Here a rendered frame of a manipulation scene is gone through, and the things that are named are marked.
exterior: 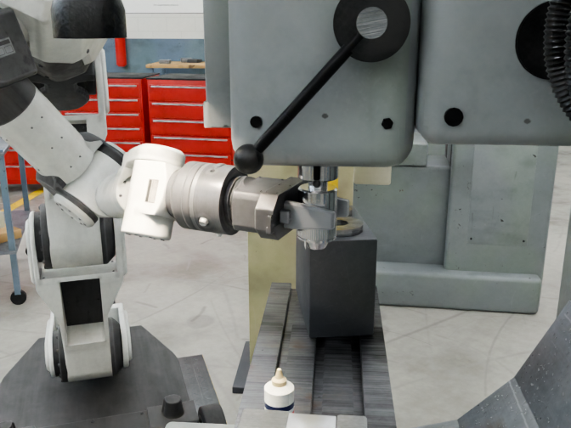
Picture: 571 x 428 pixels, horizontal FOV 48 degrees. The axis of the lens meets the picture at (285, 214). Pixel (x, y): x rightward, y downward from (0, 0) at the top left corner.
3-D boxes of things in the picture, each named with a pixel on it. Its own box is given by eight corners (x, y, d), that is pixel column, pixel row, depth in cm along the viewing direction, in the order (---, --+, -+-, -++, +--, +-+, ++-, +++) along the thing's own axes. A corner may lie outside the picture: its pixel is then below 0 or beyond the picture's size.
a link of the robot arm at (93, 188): (132, 233, 95) (104, 232, 112) (176, 181, 98) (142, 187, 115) (75, 186, 91) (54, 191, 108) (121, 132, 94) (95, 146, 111)
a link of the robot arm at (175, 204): (197, 154, 79) (121, 147, 84) (182, 241, 78) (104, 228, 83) (236, 174, 90) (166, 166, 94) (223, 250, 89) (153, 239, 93)
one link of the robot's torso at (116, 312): (52, 350, 173) (47, 304, 169) (128, 340, 178) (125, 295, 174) (48, 391, 154) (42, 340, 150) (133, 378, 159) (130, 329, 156)
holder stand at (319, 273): (308, 338, 117) (309, 233, 112) (295, 290, 138) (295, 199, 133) (374, 335, 118) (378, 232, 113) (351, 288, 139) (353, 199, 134)
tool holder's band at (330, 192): (328, 188, 80) (328, 181, 79) (343, 198, 75) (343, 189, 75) (292, 191, 78) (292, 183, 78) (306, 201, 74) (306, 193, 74)
